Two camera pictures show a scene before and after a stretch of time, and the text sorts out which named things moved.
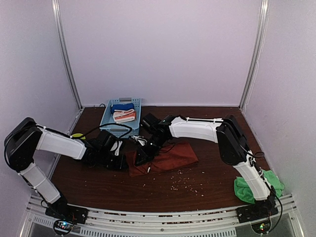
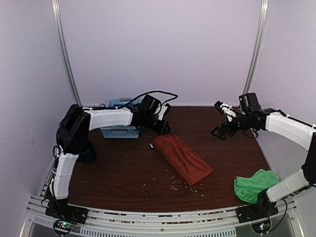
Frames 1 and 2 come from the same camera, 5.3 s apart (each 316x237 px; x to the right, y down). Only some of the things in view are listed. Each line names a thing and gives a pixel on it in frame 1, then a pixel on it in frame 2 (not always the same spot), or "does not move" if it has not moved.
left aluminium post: (64, 51) does not move
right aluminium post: (256, 56) does not move
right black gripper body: (152, 150) to (245, 122)
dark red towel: (176, 155) to (182, 159)
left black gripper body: (111, 164) to (149, 124)
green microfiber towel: (243, 189) does not move
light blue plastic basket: (123, 130) does not move
